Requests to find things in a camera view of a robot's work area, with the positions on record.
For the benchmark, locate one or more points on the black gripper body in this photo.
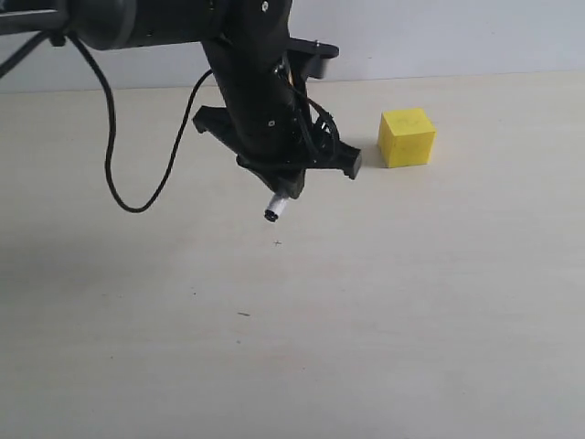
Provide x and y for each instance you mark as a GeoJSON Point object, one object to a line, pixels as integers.
{"type": "Point", "coordinates": [261, 70]}

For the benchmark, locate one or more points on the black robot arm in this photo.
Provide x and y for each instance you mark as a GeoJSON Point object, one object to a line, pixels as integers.
{"type": "Point", "coordinates": [105, 25]}

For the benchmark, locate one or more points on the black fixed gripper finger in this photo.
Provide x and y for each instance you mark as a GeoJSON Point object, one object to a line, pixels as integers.
{"type": "Point", "coordinates": [267, 164]}

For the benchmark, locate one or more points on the black and white marker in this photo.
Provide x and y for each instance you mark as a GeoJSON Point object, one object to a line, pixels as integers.
{"type": "Point", "coordinates": [276, 207]}

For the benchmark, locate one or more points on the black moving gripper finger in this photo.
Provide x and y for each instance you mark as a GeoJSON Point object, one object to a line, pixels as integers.
{"type": "Point", "coordinates": [323, 147]}

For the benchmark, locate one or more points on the yellow foam cube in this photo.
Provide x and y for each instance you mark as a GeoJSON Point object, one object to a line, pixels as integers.
{"type": "Point", "coordinates": [406, 137]}

